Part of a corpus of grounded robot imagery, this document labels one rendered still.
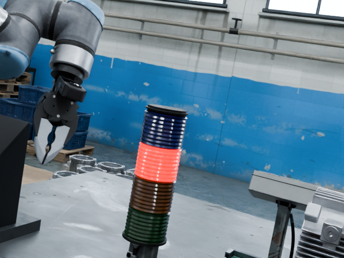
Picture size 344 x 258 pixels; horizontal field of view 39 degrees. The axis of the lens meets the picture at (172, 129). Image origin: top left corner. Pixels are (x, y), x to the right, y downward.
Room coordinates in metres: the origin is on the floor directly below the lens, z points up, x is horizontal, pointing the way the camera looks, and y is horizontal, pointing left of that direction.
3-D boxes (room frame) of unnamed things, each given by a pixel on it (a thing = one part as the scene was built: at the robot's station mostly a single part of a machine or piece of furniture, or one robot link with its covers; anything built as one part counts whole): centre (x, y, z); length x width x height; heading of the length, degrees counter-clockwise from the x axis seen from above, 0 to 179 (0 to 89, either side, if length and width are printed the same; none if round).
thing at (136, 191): (0.67, 0.01, 1.10); 0.06 x 0.06 x 0.04
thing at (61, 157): (6.21, 1.66, 0.39); 1.20 x 0.80 x 0.79; 74
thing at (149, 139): (0.67, 0.01, 1.19); 0.06 x 0.06 x 0.04
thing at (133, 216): (0.67, 0.01, 1.05); 0.06 x 0.06 x 0.04
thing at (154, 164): (0.67, 0.01, 1.14); 0.06 x 0.06 x 0.04
